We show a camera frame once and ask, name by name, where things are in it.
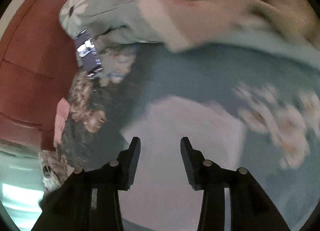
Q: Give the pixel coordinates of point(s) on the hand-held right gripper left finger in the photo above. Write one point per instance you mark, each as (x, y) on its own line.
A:
(132, 166)

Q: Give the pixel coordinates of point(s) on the daisy print quilt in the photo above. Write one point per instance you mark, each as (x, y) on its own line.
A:
(112, 1)

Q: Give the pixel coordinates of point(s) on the light blue garment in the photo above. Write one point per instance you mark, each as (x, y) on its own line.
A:
(187, 126)

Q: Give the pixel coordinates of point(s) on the pink knitted cloth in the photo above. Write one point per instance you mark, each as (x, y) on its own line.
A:
(61, 121)

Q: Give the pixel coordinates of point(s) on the smartphone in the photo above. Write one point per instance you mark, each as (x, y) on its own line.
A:
(87, 53)

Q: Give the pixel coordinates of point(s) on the red wooden headboard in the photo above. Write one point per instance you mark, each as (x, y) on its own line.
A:
(30, 71)

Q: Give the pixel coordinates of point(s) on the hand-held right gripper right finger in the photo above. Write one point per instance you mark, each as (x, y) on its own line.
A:
(188, 166)

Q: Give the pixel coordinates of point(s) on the beige brown fleece garment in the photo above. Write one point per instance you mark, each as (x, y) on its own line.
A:
(212, 13)

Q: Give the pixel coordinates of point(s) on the floral teal bed sheet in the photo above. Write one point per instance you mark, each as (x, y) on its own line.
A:
(187, 76)

